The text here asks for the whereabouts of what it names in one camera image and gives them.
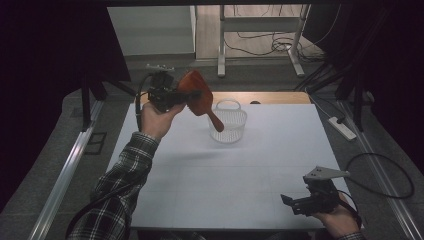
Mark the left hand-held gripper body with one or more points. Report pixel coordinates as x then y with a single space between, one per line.
163 93

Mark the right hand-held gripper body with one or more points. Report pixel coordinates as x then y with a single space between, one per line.
321 196

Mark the brown wooden hairbrush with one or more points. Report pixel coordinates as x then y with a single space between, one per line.
200 103

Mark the white plastic mesh basket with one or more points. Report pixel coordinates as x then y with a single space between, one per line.
233 131

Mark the person's left hand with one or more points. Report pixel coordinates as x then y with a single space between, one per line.
155 121

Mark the person's right hand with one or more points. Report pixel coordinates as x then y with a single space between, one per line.
343 220

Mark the white cabinet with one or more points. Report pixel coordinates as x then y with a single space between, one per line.
151 30

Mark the white table cover board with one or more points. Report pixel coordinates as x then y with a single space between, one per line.
233 180

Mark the white power strip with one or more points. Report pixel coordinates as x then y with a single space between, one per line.
343 129

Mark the wooden table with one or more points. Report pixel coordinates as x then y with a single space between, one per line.
266 97

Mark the black metal stand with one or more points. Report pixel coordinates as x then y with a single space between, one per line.
87 100

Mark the black plug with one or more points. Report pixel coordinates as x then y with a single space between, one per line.
340 120

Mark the black tripod stand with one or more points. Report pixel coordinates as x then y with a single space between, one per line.
358 106

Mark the black curtain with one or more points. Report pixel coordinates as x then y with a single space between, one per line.
393 66
43 66

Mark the aluminium rail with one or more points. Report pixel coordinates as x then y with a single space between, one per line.
66 173
383 173

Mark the black floor frame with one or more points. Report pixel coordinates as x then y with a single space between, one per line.
96 143

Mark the white desk frame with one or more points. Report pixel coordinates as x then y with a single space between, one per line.
260 24

